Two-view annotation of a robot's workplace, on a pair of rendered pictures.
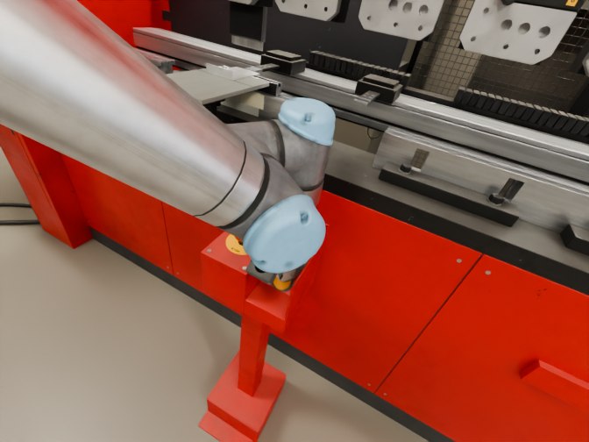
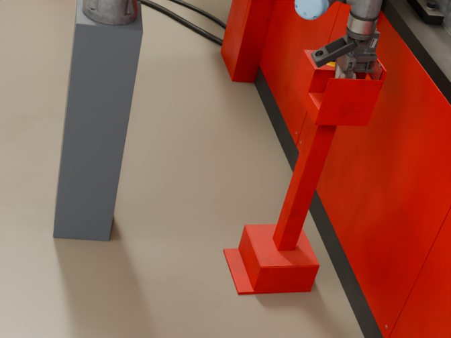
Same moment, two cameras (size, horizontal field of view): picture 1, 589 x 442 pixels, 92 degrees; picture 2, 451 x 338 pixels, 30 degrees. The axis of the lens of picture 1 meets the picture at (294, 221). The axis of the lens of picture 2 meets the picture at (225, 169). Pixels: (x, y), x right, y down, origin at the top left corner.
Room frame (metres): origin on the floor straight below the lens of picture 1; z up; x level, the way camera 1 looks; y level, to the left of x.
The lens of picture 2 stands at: (-1.14, -1.34, 1.86)
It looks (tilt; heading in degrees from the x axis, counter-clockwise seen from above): 36 degrees down; 48
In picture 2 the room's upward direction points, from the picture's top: 14 degrees clockwise
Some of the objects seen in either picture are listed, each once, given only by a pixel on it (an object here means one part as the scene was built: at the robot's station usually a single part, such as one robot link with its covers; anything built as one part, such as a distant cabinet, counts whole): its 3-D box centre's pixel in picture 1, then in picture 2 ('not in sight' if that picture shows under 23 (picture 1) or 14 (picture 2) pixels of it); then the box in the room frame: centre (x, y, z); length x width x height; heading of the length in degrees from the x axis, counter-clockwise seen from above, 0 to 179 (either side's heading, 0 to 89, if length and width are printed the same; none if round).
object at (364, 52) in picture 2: not in sight; (358, 49); (0.41, 0.00, 0.87); 0.09 x 0.08 x 0.12; 161
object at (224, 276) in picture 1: (264, 259); (337, 78); (0.42, 0.05, 0.75); 0.20 x 0.16 x 0.18; 71
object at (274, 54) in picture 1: (273, 63); not in sight; (1.03, 0.17, 1.01); 0.26 x 0.12 x 0.05; 159
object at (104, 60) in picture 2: not in sight; (94, 125); (-0.07, 0.49, 0.39); 0.18 x 0.18 x 0.78; 63
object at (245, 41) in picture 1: (247, 25); not in sight; (0.88, 0.21, 1.11); 0.10 x 0.02 x 0.10; 69
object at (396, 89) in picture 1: (373, 91); not in sight; (0.91, -0.16, 1.01); 0.26 x 0.12 x 0.05; 159
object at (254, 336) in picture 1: (253, 345); (305, 179); (0.42, 0.05, 0.39); 0.06 x 0.06 x 0.54; 71
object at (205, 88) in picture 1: (210, 82); not in sight; (0.74, 0.27, 1.00); 0.26 x 0.18 x 0.01; 159
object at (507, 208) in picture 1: (443, 191); not in sight; (0.61, -0.33, 0.89); 0.30 x 0.05 x 0.03; 69
